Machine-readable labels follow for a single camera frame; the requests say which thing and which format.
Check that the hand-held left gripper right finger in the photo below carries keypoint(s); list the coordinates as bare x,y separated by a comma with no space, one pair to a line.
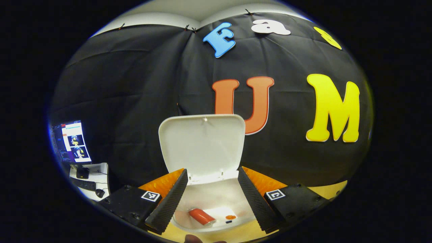
254,202

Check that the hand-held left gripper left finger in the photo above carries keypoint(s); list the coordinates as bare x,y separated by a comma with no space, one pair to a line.
170,202

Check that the red pop can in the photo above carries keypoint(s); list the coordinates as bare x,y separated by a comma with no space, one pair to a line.
201,216

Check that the white desktop garbage bin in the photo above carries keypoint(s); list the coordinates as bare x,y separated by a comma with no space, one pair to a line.
202,145

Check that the black computer mouse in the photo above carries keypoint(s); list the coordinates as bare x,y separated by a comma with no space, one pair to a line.
100,193

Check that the white side table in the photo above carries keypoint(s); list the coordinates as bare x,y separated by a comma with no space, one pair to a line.
101,175

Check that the black keyboard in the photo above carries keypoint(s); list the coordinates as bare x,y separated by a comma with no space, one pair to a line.
84,184

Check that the black monitor stand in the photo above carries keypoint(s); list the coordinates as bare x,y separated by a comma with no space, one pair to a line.
82,172

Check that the computer monitor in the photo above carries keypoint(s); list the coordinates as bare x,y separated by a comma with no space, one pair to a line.
72,141

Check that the black backdrop cloth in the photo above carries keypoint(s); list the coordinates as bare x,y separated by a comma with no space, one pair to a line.
135,84

